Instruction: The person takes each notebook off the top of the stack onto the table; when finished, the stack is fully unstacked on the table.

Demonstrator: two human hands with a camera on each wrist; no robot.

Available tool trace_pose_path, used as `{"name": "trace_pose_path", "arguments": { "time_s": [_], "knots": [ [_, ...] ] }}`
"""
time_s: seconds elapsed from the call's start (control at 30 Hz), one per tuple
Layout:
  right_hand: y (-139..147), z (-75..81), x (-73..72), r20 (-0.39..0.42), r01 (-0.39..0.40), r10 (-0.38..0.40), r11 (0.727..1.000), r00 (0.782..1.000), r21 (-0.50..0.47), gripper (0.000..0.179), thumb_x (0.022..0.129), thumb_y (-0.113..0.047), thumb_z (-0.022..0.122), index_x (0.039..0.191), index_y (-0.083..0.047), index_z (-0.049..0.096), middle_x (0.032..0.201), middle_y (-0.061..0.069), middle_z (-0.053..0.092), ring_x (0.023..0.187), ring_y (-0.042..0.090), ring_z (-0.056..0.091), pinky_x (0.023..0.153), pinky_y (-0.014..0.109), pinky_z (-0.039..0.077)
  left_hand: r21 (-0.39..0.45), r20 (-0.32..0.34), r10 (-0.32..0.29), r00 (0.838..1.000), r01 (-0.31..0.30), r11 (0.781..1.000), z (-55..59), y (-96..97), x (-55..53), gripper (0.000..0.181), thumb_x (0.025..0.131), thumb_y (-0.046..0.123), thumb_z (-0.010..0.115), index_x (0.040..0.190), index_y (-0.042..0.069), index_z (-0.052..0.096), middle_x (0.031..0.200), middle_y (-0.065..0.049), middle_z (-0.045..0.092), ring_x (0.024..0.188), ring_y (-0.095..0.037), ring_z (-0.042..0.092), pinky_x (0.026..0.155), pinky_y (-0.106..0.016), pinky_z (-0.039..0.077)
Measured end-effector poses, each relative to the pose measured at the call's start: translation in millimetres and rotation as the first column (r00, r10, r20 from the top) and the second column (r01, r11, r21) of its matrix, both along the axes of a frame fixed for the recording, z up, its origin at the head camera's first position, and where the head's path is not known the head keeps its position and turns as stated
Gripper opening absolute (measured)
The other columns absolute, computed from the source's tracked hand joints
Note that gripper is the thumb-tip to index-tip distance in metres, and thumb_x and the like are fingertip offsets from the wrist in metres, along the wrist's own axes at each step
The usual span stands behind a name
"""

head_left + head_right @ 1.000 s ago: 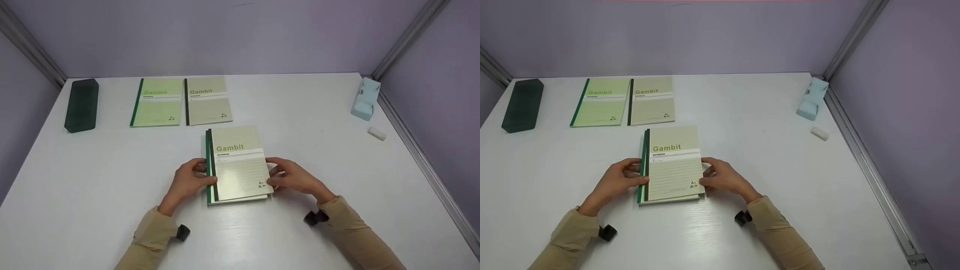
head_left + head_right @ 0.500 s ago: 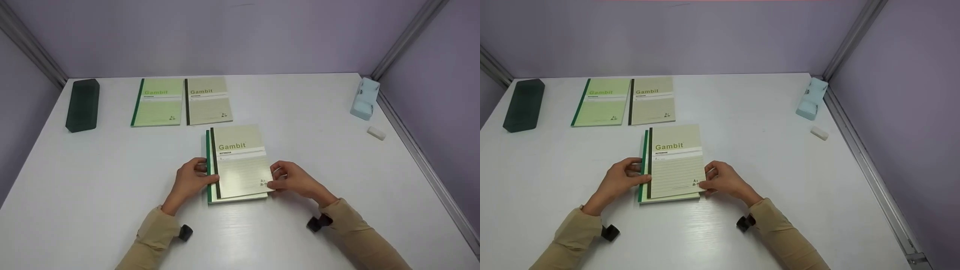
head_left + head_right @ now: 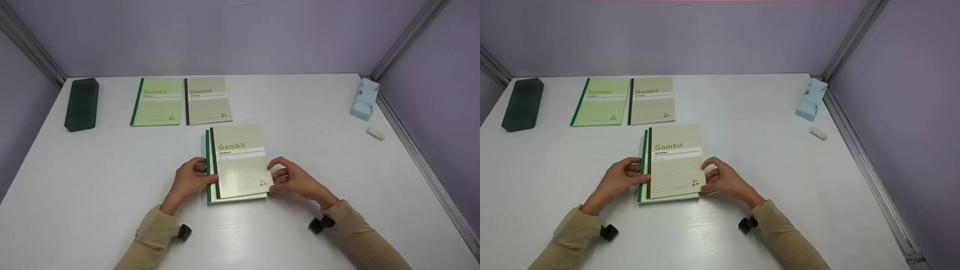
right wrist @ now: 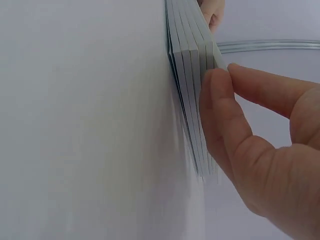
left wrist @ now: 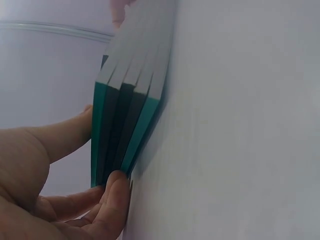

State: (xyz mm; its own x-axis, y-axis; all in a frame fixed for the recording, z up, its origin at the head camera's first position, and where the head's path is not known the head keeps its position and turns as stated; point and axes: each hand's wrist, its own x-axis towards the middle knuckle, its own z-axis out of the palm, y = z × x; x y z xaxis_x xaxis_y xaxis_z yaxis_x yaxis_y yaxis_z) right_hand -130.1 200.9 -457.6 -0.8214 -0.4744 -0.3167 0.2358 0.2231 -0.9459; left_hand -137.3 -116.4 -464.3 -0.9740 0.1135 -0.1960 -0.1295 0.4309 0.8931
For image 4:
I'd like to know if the stack of white paper sheets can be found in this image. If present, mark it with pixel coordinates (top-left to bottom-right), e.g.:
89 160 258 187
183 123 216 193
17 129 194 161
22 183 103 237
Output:
163 0 230 185

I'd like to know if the person's right hand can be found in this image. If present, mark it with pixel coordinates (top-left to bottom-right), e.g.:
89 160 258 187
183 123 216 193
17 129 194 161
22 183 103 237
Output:
199 62 320 227

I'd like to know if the person's left hand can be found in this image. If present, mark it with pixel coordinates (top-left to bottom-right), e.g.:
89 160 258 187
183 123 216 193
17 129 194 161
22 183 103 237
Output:
198 0 226 35

